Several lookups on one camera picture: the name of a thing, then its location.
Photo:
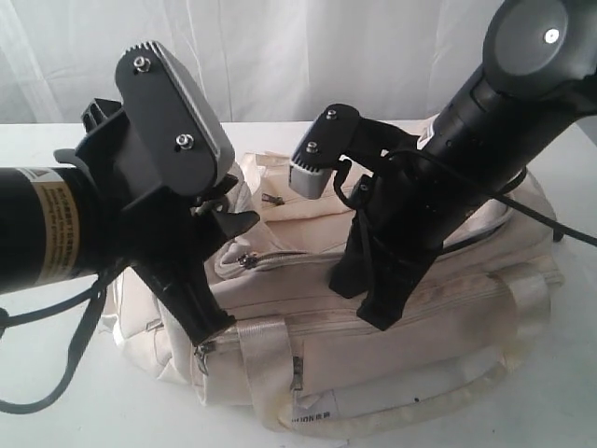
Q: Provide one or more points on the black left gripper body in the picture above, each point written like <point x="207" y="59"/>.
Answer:
<point x="126" y="211"/>

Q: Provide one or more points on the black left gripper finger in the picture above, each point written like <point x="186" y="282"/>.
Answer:
<point x="221" y="223"/>
<point x="180" y="284"/>

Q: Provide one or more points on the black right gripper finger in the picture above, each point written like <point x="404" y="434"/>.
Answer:
<point x="354" y="273"/>
<point x="396" y="277"/>

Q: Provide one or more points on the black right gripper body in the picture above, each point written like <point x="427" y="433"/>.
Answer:
<point x="417" y="196"/>

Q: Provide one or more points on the cream fabric duffel bag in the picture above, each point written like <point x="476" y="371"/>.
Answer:
<point x="334" y="337"/>

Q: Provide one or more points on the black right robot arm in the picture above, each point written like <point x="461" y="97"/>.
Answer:
<point x="536" y="78"/>

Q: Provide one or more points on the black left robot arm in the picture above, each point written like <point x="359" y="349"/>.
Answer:
<point x="40" y="231"/>

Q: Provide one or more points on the white paper hang tag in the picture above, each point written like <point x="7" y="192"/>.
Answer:
<point x="332" y="403"/>

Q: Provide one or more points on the white backdrop curtain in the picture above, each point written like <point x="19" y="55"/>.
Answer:
<point x="253" y="60"/>

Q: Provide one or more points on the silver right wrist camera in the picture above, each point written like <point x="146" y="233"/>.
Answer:
<point x="319" y="151"/>

